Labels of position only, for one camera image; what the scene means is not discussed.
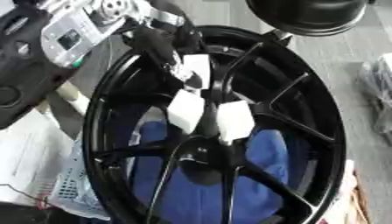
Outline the clear plastic bag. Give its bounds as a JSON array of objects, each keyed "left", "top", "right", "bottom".
[{"left": 356, "top": 52, "right": 392, "bottom": 144}]

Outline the white perforated basket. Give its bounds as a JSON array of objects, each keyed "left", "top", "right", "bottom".
[{"left": 45, "top": 139, "right": 114, "bottom": 221}]

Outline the black round rim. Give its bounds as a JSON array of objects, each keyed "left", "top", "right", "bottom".
[{"left": 243, "top": 0, "right": 371, "bottom": 38}]

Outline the blue cloth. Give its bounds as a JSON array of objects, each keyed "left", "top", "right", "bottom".
[{"left": 121, "top": 120, "right": 312, "bottom": 224}]

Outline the black spoked wheel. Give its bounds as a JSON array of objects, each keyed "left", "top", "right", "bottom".
[{"left": 80, "top": 24, "right": 349, "bottom": 224}]

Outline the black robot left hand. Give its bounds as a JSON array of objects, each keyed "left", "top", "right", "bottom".
[{"left": 121, "top": 0, "right": 207, "bottom": 90}]

